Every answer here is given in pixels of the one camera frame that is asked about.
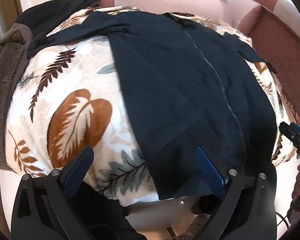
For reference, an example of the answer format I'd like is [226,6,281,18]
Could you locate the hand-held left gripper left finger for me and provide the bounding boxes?
[11,145,97,240]

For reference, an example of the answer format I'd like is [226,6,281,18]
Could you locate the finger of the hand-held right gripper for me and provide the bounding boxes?
[279,122,300,161]

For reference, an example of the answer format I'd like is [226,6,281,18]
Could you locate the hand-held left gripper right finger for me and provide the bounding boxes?
[195,146,277,240]

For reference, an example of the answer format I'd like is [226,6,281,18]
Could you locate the navy zip jacket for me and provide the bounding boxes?
[27,12,278,200]

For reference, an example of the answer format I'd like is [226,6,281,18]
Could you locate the patterned cloth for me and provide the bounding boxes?
[174,196,217,240]

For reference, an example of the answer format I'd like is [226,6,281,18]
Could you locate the leaf printed blanket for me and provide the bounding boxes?
[5,6,294,207]

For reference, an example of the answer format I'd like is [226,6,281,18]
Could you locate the brown fuzzy cloth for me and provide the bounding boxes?
[0,23,33,173]

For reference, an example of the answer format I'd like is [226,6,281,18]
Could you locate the pink and red sofa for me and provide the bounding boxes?
[99,0,300,130]

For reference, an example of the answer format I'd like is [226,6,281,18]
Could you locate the black garment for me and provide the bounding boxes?
[16,0,110,34]

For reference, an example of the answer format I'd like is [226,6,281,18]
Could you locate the black cable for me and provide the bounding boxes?
[275,211,292,232]

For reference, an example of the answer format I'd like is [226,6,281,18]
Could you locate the wooden door frame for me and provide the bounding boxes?
[0,0,23,29]

